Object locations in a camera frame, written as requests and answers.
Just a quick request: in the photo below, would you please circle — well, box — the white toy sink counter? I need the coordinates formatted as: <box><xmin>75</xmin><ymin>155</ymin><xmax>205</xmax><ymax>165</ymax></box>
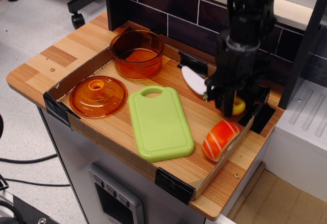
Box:
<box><xmin>264</xmin><ymin>81</ymin><xmax>326</xmax><ymax>201</ymax></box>

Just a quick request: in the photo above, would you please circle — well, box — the black cable on floor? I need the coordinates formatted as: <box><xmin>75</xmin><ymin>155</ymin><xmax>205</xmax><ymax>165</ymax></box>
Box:
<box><xmin>0</xmin><ymin>153</ymin><xmax>71</xmax><ymax>191</ymax></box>

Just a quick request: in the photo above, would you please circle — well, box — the orange transparent pot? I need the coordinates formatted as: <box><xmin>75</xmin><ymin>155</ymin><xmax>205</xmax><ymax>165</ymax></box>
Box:
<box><xmin>109</xmin><ymin>27</ymin><xmax>165</xmax><ymax>80</ymax></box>

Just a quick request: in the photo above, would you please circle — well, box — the salmon nigiri sushi toy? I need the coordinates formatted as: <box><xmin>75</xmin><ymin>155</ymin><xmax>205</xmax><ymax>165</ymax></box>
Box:
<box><xmin>201</xmin><ymin>120</ymin><xmax>241</xmax><ymax>162</ymax></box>

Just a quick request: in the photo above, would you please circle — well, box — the orange transparent pot lid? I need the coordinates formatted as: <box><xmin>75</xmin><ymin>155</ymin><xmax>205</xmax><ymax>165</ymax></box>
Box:
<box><xmin>69</xmin><ymin>76</ymin><xmax>128</xmax><ymax>119</ymax></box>

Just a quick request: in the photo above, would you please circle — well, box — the green plastic cutting board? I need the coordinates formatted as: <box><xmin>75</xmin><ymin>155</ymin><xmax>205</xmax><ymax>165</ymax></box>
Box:
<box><xmin>128</xmin><ymin>86</ymin><xmax>194</xmax><ymax>163</ymax></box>

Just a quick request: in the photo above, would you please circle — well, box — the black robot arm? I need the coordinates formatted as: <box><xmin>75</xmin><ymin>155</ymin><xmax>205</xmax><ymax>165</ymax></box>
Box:
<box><xmin>203</xmin><ymin>0</ymin><xmax>276</xmax><ymax>117</ymax></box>

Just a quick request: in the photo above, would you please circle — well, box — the grey toy oven front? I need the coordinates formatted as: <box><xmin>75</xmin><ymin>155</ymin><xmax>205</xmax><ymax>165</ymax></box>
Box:
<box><xmin>89</xmin><ymin>164</ymin><xmax>145</xmax><ymax>223</ymax></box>

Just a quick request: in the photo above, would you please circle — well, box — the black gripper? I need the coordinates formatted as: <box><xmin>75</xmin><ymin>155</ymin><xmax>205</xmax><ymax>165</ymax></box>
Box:
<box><xmin>204</xmin><ymin>33</ymin><xmax>268</xmax><ymax>117</ymax></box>

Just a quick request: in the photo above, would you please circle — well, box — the black upright post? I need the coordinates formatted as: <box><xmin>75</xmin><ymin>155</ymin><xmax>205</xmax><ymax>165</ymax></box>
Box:
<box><xmin>278</xmin><ymin>0</ymin><xmax>326</xmax><ymax>109</ymax></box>

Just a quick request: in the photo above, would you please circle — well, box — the white toy knife yellow handle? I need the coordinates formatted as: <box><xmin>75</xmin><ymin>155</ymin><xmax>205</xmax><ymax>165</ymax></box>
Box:
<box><xmin>181</xmin><ymin>65</ymin><xmax>246</xmax><ymax>116</ymax></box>

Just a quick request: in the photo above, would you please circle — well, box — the cardboard fence with black tape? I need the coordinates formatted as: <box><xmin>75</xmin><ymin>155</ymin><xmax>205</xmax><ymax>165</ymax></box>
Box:
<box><xmin>43</xmin><ymin>46</ymin><xmax>274</xmax><ymax>203</ymax></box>

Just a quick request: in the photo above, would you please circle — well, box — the black office chair base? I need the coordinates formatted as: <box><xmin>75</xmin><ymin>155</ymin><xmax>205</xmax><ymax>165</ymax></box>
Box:
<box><xmin>67</xmin><ymin>0</ymin><xmax>95</xmax><ymax>29</ymax></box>

